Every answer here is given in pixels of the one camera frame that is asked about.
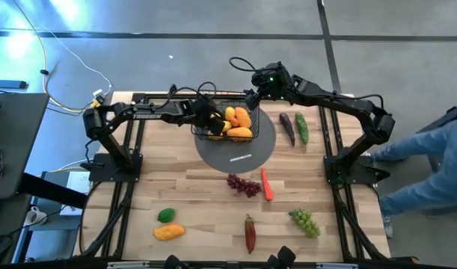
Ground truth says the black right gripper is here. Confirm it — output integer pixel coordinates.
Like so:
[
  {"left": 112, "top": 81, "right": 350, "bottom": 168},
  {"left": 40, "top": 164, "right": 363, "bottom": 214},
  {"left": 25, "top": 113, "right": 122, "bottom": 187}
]
[{"left": 244, "top": 61, "right": 297, "bottom": 111}]

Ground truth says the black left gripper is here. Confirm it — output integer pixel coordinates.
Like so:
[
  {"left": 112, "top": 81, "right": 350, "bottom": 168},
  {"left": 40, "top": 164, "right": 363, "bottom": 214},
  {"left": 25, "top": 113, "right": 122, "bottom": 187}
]
[{"left": 189, "top": 96, "right": 227, "bottom": 137}]

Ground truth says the yellow orange mango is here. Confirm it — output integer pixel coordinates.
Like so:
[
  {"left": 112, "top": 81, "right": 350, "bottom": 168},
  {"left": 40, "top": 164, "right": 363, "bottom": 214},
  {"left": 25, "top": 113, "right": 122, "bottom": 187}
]
[{"left": 226, "top": 126, "right": 254, "bottom": 142}]

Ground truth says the red grape bunch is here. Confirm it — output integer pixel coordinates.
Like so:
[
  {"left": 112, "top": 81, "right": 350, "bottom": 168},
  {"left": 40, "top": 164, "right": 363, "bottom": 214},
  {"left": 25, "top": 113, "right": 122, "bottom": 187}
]
[{"left": 227, "top": 173, "right": 263, "bottom": 199}]

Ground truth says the green lime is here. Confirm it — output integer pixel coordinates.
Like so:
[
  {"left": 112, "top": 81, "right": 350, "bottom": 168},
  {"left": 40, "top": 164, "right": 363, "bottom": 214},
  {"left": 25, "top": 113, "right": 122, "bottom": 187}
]
[{"left": 156, "top": 207, "right": 177, "bottom": 224}]

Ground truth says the dark red chili pepper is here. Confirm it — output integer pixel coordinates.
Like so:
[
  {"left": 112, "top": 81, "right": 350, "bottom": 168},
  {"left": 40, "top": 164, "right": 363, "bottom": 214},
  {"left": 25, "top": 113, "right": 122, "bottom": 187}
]
[{"left": 244, "top": 213, "right": 257, "bottom": 255}]

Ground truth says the green grape bunch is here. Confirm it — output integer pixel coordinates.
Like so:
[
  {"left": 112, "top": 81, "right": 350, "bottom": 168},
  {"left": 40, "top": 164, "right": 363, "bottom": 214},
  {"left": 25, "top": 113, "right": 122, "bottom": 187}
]
[{"left": 288, "top": 208, "right": 322, "bottom": 239}]

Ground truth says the grey round plate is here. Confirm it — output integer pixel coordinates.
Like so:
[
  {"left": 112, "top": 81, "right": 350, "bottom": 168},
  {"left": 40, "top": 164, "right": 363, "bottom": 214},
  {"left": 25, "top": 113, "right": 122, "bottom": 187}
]
[{"left": 194, "top": 106, "right": 277, "bottom": 174}]

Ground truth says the purple eggplant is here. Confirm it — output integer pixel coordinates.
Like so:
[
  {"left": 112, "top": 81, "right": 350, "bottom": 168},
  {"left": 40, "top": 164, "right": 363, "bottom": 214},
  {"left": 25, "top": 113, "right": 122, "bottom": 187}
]
[{"left": 278, "top": 112, "right": 296, "bottom": 147}]

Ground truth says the green cucumber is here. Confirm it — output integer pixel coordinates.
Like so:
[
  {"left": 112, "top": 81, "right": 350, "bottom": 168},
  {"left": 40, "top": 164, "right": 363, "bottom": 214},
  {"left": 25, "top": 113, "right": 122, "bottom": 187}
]
[{"left": 295, "top": 111, "right": 310, "bottom": 145}]

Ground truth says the white paper sheet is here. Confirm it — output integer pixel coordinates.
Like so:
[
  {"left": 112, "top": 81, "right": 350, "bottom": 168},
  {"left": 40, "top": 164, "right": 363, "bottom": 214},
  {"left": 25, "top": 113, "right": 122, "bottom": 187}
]
[{"left": 65, "top": 170, "right": 91, "bottom": 195}]

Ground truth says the black diagonal bar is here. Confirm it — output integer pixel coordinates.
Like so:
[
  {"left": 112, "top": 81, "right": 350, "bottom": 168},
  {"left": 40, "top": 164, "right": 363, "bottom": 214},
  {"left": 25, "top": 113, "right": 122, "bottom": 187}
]
[{"left": 16, "top": 173, "right": 90, "bottom": 210}]

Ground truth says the person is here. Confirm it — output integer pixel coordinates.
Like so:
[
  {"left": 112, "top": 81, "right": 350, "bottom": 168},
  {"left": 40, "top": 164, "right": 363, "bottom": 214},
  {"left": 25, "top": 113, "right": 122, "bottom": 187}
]
[{"left": 369, "top": 102, "right": 457, "bottom": 240}]

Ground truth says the dark grey desk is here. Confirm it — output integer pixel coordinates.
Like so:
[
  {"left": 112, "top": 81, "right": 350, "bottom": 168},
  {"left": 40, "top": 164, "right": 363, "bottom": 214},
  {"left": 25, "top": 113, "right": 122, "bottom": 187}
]
[{"left": 0, "top": 93, "right": 50, "bottom": 201}]

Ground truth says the white mug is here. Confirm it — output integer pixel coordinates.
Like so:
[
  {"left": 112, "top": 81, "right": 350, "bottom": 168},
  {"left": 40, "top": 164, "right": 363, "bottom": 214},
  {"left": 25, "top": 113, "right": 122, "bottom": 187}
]
[{"left": 24, "top": 205, "right": 49, "bottom": 226}]

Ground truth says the flat blue device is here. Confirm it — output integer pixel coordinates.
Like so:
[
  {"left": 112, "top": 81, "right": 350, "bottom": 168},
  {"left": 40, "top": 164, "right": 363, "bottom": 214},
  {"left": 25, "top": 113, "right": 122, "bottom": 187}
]
[{"left": 0, "top": 79, "right": 29, "bottom": 90}]

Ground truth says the black wire basket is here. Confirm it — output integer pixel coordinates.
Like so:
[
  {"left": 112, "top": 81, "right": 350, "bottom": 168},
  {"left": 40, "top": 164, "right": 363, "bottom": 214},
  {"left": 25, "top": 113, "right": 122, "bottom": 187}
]
[{"left": 190, "top": 97, "right": 261, "bottom": 143}]

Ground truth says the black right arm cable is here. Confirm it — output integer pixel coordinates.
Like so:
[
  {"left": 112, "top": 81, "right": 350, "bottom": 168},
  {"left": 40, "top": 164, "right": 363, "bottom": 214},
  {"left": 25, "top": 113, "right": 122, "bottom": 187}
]
[{"left": 228, "top": 56, "right": 261, "bottom": 74}]

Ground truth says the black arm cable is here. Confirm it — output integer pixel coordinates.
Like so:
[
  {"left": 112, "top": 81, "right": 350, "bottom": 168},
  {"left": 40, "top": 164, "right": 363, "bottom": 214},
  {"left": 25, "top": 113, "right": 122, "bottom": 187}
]
[
  {"left": 167, "top": 81, "right": 218, "bottom": 102},
  {"left": 228, "top": 56, "right": 261, "bottom": 74}
]

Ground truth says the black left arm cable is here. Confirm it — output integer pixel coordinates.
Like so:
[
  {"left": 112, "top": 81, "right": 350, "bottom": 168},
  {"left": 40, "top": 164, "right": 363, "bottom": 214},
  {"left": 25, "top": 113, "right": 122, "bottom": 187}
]
[{"left": 167, "top": 81, "right": 218, "bottom": 102}]

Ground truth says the black aluminium table frame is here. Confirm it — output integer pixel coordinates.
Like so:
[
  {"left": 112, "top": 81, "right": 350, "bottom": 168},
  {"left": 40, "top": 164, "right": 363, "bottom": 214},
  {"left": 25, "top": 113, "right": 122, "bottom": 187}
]
[{"left": 73, "top": 91, "right": 420, "bottom": 269}]

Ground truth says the black leader arm handle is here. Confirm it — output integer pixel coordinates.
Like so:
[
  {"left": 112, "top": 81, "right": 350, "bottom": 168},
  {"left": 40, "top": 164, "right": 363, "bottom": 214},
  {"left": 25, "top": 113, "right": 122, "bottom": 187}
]
[
  {"left": 267, "top": 245, "right": 298, "bottom": 269},
  {"left": 163, "top": 254, "right": 190, "bottom": 269}
]

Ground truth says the white floor cable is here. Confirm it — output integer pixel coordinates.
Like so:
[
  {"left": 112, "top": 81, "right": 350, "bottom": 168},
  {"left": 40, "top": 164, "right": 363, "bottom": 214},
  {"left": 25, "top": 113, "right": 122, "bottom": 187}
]
[{"left": 48, "top": 29, "right": 113, "bottom": 96}]

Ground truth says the silver metal bracket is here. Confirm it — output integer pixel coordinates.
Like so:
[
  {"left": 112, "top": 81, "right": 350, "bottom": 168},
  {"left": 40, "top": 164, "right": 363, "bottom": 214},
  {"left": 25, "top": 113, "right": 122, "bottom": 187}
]
[
  {"left": 106, "top": 261, "right": 150, "bottom": 269},
  {"left": 316, "top": 262, "right": 359, "bottom": 269}
]

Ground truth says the yellow floor cable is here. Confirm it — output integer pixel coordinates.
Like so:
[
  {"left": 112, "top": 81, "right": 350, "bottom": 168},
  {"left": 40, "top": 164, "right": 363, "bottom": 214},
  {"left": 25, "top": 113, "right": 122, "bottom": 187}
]
[{"left": 11, "top": 0, "right": 102, "bottom": 113}]

